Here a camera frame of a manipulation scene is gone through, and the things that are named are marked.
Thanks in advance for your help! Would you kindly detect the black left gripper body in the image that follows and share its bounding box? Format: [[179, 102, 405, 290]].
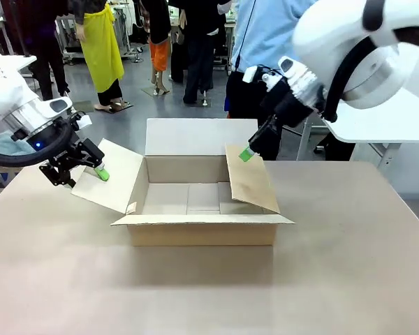
[[50, 138, 105, 172]]

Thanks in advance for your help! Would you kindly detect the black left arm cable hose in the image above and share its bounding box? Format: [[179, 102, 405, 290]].
[[0, 120, 74, 168]]

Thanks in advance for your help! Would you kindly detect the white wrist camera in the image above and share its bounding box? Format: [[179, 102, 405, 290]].
[[72, 112, 93, 129], [242, 64, 279, 87]]

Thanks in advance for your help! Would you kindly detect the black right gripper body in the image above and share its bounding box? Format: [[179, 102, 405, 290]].
[[260, 77, 315, 129]]

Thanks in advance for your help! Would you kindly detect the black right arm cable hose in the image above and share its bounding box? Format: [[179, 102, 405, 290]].
[[321, 36, 374, 124]]

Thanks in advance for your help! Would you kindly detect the black lanyard cord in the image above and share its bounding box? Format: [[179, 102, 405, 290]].
[[234, 0, 256, 69]]

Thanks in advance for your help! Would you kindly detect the brown cardboard box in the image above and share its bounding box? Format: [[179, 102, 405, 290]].
[[71, 117, 297, 247]]

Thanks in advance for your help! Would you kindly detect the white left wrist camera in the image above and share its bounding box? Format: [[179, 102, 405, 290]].
[[72, 112, 93, 129]]

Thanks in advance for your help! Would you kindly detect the person in dark clothes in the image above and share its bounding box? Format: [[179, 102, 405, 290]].
[[19, 0, 71, 102]]

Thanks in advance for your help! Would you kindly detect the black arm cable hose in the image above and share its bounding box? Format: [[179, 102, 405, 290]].
[[321, 36, 374, 124], [0, 120, 74, 168]]

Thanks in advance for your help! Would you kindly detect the mannequin in black coat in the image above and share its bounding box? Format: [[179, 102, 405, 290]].
[[169, 0, 232, 106]]

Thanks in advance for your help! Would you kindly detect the white desk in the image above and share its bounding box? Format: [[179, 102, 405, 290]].
[[5, 54, 38, 76], [323, 87, 419, 170]]

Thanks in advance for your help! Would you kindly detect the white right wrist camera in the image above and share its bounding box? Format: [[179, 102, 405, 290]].
[[242, 64, 279, 87]]

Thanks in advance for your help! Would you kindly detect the mannequin with black trousers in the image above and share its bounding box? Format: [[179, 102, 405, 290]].
[[75, 0, 133, 113]]

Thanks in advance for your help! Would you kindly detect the teal blue cloth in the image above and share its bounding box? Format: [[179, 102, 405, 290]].
[[0, 133, 35, 157]]

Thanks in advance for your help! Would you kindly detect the person in blue shirt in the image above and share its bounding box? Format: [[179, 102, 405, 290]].
[[224, 0, 318, 161]]

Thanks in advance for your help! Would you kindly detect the yellow apron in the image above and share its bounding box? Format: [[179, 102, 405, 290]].
[[80, 2, 126, 94]]

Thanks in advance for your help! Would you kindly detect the mannequin with orange shorts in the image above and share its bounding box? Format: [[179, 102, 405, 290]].
[[141, 0, 172, 97]]

